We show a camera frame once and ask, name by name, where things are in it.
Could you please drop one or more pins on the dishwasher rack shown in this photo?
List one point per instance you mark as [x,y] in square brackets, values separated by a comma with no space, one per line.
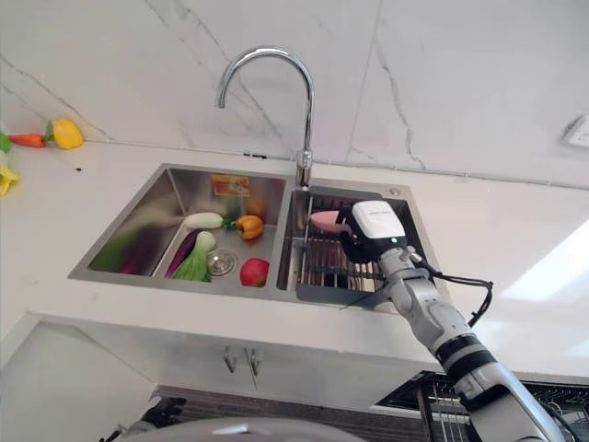
[465,405]

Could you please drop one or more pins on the yellow bell pepper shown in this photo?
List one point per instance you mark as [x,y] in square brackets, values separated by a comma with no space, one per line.
[67,133]

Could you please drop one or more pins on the orange bell pepper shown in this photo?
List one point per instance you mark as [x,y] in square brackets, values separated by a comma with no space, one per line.
[250,226]

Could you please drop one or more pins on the orange sticker label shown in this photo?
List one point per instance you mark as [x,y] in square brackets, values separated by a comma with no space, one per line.
[230,185]

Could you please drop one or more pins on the chrome gooseneck faucet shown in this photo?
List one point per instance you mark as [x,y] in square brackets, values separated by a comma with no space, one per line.
[301,119]

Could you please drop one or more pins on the purple eggplant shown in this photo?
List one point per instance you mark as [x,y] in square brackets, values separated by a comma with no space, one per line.
[180,254]

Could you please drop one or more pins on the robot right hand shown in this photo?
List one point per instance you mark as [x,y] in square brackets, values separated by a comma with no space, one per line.
[375,230]

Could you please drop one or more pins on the pink bowl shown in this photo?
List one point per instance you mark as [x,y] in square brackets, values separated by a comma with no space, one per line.
[326,219]

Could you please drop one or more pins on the robot grey body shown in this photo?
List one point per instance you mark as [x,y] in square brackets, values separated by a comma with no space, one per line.
[257,432]

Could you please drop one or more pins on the white wall socket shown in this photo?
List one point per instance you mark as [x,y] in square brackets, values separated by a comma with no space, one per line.
[578,131]

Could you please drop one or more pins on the red apple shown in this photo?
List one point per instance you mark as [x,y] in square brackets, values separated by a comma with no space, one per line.
[254,272]

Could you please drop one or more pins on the green bok choy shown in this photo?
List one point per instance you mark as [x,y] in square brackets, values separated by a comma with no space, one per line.
[198,260]

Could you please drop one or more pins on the white radish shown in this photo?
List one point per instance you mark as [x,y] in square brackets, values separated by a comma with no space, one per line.
[202,220]

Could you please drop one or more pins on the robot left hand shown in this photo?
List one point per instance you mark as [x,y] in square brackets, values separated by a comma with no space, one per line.
[158,416]

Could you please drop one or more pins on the orange carrot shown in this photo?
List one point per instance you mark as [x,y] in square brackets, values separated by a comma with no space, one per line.
[27,140]

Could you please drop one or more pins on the stainless steel double sink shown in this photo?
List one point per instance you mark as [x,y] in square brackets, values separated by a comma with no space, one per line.
[193,230]

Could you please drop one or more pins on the sink drain strainer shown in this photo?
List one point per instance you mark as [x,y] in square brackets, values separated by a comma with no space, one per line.
[222,262]

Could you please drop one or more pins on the green vegetable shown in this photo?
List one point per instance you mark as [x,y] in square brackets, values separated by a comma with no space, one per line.
[3,143]

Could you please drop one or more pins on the yellow banana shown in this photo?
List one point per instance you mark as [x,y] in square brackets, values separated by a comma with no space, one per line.
[7,178]

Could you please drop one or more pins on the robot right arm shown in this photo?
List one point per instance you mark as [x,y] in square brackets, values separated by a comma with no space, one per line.
[465,350]

